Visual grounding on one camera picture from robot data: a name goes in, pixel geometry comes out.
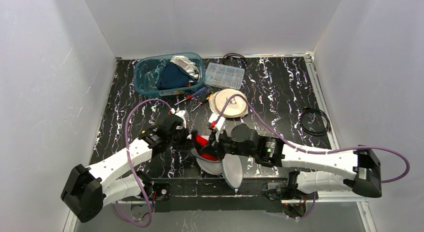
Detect red bra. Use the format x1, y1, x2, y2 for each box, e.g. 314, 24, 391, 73
192, 134, 220, 162

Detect dark blue lace bra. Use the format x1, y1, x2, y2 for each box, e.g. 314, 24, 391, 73
156, 62, 198, 90

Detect teal plastic bin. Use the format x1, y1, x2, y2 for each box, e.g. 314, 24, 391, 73
133, 52, 206, 98

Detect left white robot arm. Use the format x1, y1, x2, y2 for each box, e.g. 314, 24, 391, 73
60, 110, 188, 223

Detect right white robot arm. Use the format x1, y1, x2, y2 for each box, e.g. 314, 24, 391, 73
211, 124, 382, 198

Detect red blue screwdriver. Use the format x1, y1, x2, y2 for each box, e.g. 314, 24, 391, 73
174, 87, 208, 106

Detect yellow black screwdriver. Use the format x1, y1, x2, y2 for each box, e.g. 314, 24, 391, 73
190, 93, 214, 113

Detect clear plastic screw box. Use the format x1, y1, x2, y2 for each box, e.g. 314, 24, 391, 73
204, 63, 245, 90

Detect white cloth in bin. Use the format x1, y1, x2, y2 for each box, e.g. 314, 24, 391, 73
170, 55, 200, 80

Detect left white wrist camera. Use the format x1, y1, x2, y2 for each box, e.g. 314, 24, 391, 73
171, 109, 189, 128

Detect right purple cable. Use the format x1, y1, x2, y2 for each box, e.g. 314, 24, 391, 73
215, 94, 411, 184

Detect purple cable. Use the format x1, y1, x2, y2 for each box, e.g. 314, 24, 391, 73
110, 98, 175, 228
215, 94, 411, 184

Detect black cable coil right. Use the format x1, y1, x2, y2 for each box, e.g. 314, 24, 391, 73
299, 107, 331, 137

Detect black cable coil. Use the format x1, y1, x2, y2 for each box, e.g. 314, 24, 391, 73
299, 107, 331, 137
222, 53, 248, 69

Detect black cable coil rear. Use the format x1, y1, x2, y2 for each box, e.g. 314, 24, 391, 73
222, 53, 248, 69

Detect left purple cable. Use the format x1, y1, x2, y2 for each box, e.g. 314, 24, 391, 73
110, 98, 175, 228

